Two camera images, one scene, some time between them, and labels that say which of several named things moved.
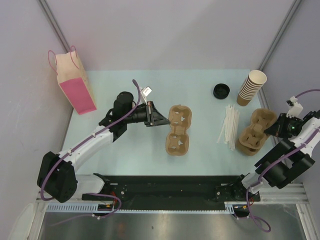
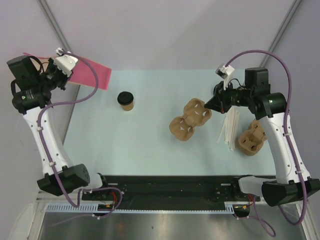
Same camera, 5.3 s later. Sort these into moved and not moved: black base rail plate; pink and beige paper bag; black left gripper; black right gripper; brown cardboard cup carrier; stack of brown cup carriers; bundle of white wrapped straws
Moved: brown cardboard cup carrier; black left gripper; pink and beige paper bag; black right gripper
Not moved: bundle of white wrapped straws; black base rail plate; stack of brown cup carriers
